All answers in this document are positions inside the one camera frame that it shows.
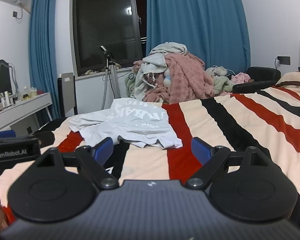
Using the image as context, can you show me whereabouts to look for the blue curtain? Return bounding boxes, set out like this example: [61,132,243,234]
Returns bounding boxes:
[29,0,60,119]
[146,0,251,73]

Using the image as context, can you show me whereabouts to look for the grey white hoodie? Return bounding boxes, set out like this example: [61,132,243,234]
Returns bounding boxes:
[125,42,188,100]

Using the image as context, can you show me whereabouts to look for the dark window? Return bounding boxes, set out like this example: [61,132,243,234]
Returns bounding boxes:
[72,0,147,76]

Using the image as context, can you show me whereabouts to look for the left blue curtain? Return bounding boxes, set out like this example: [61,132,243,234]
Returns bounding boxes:
[29,0,60,119]

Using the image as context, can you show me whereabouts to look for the wavy frame mirror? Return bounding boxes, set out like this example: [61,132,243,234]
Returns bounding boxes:
[0,60,19,97]

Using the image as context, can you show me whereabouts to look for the white dressing table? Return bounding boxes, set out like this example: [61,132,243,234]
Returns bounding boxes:
[0,93,53,136]

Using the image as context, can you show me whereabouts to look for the black armchair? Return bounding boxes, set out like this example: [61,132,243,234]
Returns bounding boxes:
[232,67,281,94]

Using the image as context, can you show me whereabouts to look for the silver tripod with phone holder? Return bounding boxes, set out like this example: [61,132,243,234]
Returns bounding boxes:
[100,46,121,110]

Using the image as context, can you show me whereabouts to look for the cosmetic bottles on table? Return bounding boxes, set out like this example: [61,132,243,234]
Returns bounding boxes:
[0,86,44,111]

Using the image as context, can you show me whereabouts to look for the pink fluffy blanket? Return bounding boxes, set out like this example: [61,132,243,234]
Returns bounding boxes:
[141,53,215,104]

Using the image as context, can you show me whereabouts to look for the pale green garment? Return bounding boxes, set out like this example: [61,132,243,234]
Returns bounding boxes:
[206,66,234,96]

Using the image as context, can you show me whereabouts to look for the small pink garment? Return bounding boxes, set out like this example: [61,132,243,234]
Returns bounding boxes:
[231,72,250,85]

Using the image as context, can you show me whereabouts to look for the black wall socket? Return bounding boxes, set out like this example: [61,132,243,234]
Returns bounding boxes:
[277,56,291,66]

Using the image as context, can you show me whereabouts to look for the striped fleece bed blanket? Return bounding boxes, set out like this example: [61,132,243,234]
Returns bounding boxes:
[0,71,300,230]

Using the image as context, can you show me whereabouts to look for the right blue curtain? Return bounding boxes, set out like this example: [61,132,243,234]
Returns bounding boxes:
[146,0,251,73]

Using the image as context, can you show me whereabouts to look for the grey black chair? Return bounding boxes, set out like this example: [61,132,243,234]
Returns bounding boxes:
[57,73,78,118]

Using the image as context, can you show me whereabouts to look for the white t-shirt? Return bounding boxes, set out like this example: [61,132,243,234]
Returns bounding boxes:
[69,98,183,149]

